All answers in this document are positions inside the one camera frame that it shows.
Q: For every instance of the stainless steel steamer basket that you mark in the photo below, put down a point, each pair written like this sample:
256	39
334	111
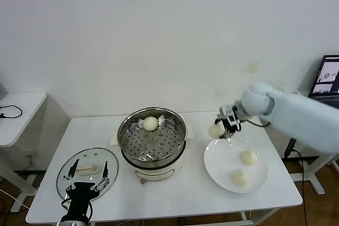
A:
172	158

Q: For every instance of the white steamed baozi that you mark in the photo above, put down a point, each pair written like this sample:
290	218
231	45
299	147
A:
240	177
249	157
151	123
215	131

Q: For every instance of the grey laptop with keyboard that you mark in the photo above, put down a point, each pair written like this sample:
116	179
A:
327	75

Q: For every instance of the white work table frame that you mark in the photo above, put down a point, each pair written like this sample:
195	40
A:
245	219

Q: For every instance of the white side table beige panel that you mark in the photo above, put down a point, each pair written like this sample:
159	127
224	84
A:
23	109

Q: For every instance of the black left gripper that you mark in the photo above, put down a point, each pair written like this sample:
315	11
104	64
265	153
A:
80	197

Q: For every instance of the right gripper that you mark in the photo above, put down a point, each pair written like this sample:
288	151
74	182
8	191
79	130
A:
229	110

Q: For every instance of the white round plate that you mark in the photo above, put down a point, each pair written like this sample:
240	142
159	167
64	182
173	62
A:
225	162

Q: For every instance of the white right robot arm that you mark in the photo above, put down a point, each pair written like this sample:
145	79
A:
291	115

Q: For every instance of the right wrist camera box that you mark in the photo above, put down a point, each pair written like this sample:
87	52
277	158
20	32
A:
233	121

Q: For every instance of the cream electric cooker base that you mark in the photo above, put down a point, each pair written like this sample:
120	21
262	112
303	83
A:
159	173

